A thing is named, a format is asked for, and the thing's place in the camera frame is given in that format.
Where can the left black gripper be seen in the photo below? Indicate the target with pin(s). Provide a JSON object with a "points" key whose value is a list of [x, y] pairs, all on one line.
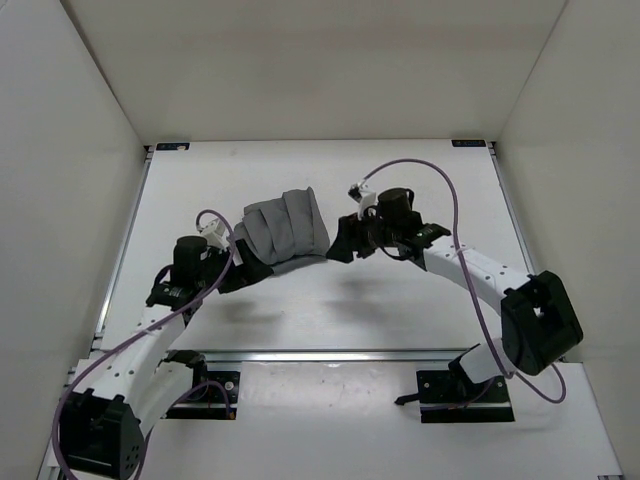
{"points": [[252, 269]]}

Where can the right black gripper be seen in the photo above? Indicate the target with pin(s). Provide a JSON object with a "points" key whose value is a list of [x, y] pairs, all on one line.
{"points": [[347, 240]]}

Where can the grey pleated skirt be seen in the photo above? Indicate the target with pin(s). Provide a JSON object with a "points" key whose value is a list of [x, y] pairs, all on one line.
{"points": [[285, 233]]}

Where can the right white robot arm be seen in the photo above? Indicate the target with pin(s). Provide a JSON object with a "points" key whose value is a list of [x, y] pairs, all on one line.
{"points": [[538, 322]]}

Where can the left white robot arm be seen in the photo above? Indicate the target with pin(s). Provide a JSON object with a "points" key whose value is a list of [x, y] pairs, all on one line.
{"points": [[104, 419]]}

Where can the left blue corner label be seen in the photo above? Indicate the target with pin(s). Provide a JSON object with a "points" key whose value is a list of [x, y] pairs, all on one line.
{"points": [[172, 146]]}

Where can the blue corner label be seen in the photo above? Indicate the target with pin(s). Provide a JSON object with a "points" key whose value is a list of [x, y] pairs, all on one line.
{"points": [[468, 143], [172, 146]]}

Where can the right blue corner label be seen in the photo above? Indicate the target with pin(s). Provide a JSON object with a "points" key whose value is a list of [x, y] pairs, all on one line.
{"points": [[468, 143]]}

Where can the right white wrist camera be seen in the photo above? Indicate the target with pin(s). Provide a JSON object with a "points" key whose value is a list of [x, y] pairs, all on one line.
{"points": [[363, 196]]}

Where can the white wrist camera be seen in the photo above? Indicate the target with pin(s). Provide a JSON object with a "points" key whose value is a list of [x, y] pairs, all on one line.
{"points": [[363, 196], [215, 233]]}

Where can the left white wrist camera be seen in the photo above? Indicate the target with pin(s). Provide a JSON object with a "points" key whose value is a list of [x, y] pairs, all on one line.
{"points": [[215, 233]]}

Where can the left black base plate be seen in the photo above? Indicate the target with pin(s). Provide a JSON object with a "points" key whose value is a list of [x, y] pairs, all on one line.
{"points": [[216, 397]]}

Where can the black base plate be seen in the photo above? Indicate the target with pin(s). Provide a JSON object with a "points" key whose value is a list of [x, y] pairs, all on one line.
{"points": [[445, 399], [216, 397]]}

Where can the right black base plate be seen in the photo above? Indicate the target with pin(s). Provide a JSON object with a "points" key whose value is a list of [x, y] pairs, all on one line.
{"points": [[445, 399]]}

